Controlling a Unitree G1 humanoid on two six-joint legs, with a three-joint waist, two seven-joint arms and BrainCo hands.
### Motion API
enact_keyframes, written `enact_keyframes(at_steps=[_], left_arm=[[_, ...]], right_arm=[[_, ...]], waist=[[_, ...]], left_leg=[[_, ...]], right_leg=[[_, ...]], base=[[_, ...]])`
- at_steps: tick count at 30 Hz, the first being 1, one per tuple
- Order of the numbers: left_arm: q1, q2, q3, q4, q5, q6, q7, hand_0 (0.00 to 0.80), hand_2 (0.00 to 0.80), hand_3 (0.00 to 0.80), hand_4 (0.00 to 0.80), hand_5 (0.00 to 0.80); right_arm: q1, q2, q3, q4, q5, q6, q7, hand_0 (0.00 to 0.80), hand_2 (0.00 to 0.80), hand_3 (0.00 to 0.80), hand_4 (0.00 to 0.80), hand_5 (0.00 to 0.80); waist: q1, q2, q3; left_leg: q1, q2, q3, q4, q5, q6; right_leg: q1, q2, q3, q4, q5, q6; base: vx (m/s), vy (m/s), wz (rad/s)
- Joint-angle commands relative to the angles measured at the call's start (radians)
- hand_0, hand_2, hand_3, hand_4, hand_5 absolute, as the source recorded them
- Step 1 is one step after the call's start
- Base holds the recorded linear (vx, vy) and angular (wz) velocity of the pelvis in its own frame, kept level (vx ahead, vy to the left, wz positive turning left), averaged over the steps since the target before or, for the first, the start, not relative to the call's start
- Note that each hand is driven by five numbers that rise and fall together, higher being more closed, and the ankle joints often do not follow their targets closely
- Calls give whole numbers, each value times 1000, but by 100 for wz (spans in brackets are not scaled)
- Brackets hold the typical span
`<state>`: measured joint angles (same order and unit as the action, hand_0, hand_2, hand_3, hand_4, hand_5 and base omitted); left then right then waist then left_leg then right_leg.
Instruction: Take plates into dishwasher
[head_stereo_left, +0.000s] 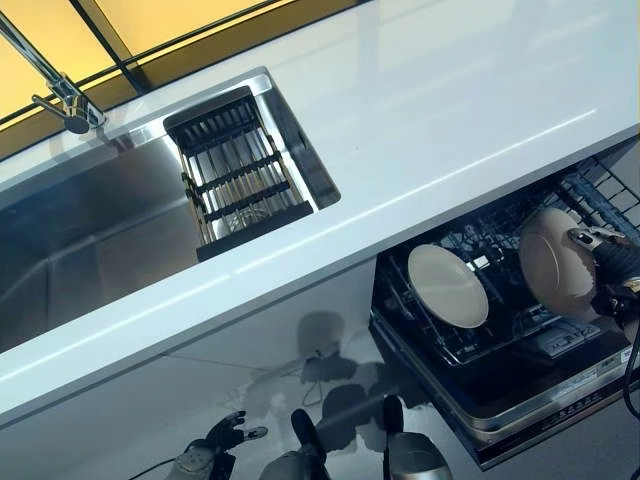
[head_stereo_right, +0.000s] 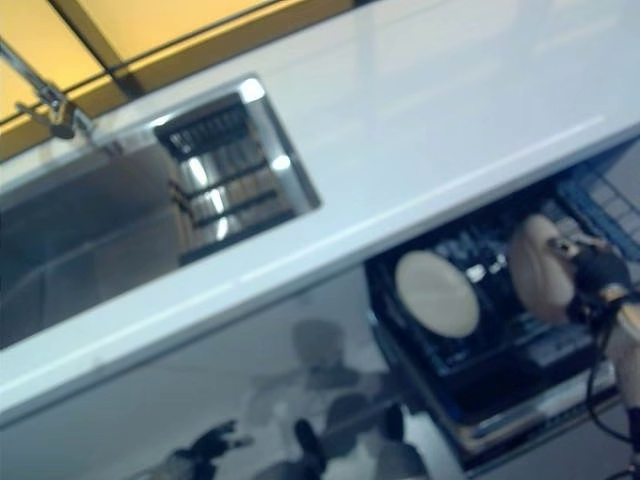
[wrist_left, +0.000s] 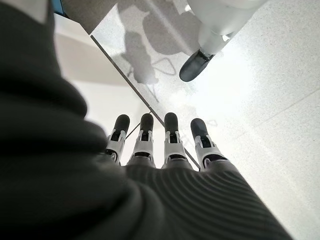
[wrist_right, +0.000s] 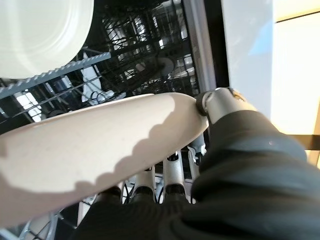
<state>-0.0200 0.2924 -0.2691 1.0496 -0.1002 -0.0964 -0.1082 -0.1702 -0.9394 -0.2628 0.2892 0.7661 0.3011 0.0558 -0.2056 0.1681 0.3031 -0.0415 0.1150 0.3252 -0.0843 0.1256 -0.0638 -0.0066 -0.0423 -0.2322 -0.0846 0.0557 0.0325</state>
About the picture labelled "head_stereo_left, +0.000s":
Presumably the grey dishwasher wire basket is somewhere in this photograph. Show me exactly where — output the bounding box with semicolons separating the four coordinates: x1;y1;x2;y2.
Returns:
557;154;640;239

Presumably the stainless steel kitchen sink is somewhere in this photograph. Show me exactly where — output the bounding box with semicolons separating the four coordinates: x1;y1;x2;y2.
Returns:
0;66;343;354

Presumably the dishwasher lower rack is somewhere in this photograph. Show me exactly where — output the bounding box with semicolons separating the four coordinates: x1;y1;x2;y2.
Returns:
368;312;640;471

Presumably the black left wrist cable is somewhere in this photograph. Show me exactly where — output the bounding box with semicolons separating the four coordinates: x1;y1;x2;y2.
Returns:
132;455;177;477

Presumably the beige ceramic plate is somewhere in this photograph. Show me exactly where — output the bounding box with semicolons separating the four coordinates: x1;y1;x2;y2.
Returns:
518;207;599;317
407;244;490;330

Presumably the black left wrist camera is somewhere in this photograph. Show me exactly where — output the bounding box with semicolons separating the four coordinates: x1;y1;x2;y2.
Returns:
209;449;237;477

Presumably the dark robot right hand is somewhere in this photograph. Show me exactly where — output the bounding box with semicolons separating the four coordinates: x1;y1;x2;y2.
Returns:
567;225;640;321

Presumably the black sink dish rack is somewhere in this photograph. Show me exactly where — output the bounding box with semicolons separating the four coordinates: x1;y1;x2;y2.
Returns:
163;85;320;264

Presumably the wide glossy white cabinet door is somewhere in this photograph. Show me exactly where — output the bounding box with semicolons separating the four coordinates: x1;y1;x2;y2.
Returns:
0;349;211;480

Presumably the narrow glossy white cabinet door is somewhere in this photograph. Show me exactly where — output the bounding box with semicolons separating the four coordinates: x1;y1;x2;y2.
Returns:
159;254;396;451

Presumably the chrome gooseneck kitchen faucet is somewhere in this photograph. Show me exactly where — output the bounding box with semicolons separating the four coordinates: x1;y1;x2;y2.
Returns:
0;9;108;135

